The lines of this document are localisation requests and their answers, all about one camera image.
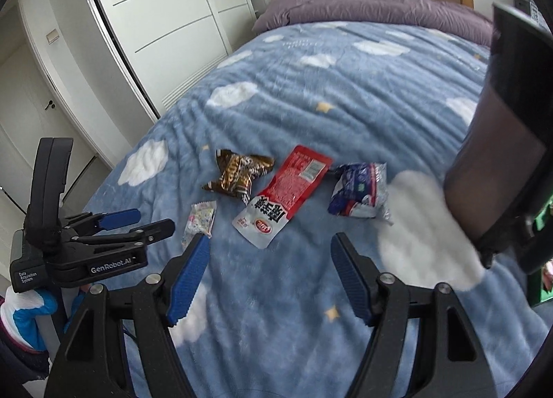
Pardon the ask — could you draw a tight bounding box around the white wardrobe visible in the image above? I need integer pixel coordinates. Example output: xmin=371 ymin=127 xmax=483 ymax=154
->
xmin=71 ymin=0 xmax=255 ymax=122

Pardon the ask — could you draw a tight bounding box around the blue white snack packet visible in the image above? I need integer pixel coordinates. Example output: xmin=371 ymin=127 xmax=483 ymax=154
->
xmin=327 ymin=162 xmax=394 ymax=226

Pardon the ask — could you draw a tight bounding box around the blue cloud blanket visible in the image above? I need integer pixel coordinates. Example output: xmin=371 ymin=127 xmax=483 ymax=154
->
xmin=43 ymin=21 xmax=553 ymax=398

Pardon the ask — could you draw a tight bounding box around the white door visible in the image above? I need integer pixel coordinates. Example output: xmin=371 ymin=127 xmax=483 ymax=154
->
xmin=0 ymin=4 xmax=114 ymax=217

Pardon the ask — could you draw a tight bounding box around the brown snack packet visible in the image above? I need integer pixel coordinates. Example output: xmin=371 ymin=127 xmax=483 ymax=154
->
xmin=201 ymin=148 xmax=275 ymax=205

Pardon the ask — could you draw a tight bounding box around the long red white snack packet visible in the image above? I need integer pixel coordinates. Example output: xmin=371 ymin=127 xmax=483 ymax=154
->
xmin=232 ymin=145 xmax=333 ymax=249

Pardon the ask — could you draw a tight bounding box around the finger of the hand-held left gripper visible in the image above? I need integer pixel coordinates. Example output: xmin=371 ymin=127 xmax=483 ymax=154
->
xmin=71 ymin=219 xmax=176 ymax=252
xmin=65 ymin=209 xmax=141 ymax=234

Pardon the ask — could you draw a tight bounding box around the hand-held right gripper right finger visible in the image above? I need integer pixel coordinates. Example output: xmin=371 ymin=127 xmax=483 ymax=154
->
xmin=330 ymin=232 xmax=497 ymax=398

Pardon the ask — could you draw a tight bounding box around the green tray box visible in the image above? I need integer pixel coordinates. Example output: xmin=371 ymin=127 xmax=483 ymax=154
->
xmin=527 ymin=195 xmax=553 ymax=308

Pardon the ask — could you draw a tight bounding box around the person's dark garment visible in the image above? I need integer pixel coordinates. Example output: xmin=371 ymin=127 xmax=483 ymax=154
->
xmin=0 ymin=333 xmax=53 ymax=398

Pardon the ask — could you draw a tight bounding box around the dark electric kettle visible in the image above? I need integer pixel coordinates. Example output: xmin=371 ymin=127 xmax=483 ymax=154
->
xmin=444 ymin=1 xmax=553 ymax=273

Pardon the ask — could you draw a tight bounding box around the pastel candy packet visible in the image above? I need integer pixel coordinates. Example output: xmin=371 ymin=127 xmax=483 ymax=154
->
xmin=181 ymin=202 xmax=217 ymax=252

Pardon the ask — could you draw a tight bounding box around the purple pillow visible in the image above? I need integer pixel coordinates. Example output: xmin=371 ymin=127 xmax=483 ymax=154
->
xmin=252 ymin=0 xmax=495 ymax=46

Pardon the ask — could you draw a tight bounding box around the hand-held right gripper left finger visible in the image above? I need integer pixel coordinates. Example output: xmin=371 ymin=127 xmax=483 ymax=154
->
xmin=43 ymin=233 xmax=212 ymax=398

